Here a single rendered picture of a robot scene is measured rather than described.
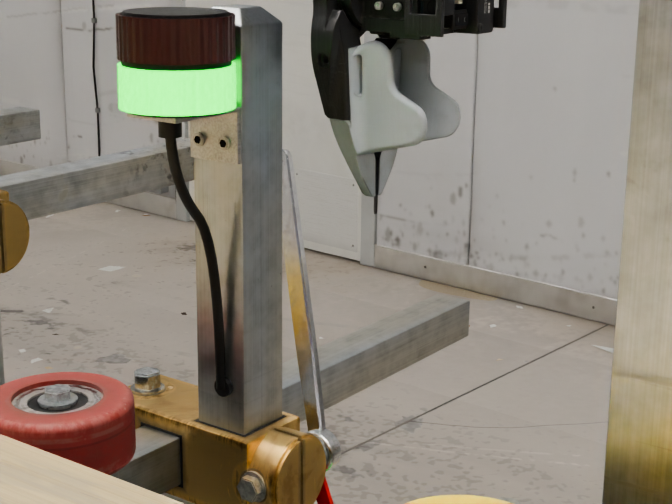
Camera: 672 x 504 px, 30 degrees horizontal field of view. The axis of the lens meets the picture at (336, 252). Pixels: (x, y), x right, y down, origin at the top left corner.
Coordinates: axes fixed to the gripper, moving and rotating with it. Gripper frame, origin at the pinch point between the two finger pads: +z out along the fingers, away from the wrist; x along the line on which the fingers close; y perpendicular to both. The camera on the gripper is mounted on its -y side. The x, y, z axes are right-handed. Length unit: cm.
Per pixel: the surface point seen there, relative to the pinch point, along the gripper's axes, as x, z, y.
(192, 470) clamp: -10.3, 16.6, -4.5
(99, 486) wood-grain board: -23.2, 10.8, 1.6
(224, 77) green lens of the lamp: -12.3, -6.8, 0.1
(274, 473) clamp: -10.1, 15.2, 1.4
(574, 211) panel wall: 267, 69, -110
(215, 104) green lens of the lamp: -13.0, -5.5, 0.1
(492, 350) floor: 226, 101, -112
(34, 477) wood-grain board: -24.4, 10.8, -1.4
